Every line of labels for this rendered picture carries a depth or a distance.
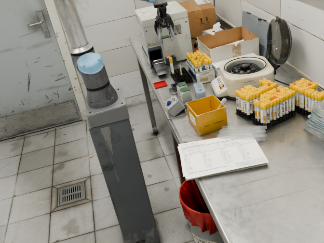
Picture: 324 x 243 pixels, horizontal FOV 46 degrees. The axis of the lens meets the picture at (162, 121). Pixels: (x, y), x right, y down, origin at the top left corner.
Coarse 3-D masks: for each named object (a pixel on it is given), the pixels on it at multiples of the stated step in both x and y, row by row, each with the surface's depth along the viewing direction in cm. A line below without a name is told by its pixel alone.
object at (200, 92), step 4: (196, 84) 180; (200, 84) 179; (196, 88) 177; (200, 88) 176; (196, 92) 173; (200, 92) 173; (204, 92) 173; (196, 96) 178; (200, 96) 174; (204, 96) 174
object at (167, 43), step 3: (162, 39) 202; (165, 39) 202; (168, 39) 202; (162, 42) 203; (165, 42) 203; (168, 42) 203; (171, 42) 204; (162, 45) 208; (165, 45) 204; (168, 45) 204; (171, 45) 204; (165, 48) 205; (168, 48) 205; (171, 48) 205
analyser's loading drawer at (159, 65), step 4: (152, 60) 233; (156, 60) 224; (160, 60) 224; (152, 64) 228; (156, 64) 220; (160, 64) 220; (164, 64) 221; (156, 68) 221; (160, 68) 215; (164, 68) 216; (160, 72) 216; (164, 72) 217; (168, 72) 218
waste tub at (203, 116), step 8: (208, 96) 168; (192, 104) 167; (200, 104) 169; (208, 104) 170; (216, 104) 167; (192, 112) 160; (200, 112) 170; (208, 112) 156; (216, 112) 158; (224, 112) 159; (192, 120) 164; (200, 120) 157; (208, 120) 158; (216, 120) 159; (224, 120) 160; (200, 128) 159; (208, 128) 160; (216, 128) 161
